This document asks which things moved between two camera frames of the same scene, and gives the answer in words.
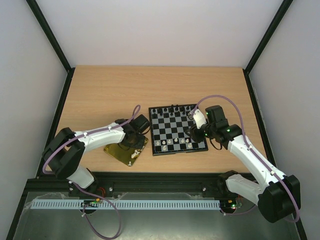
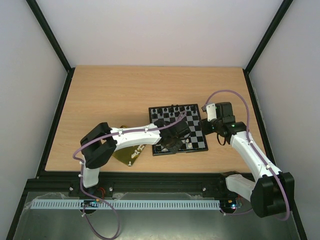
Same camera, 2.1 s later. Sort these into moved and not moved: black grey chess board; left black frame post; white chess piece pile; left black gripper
Moved: left black gripper
Not moved: left black frame post; white chess piece pile; black grey chess board
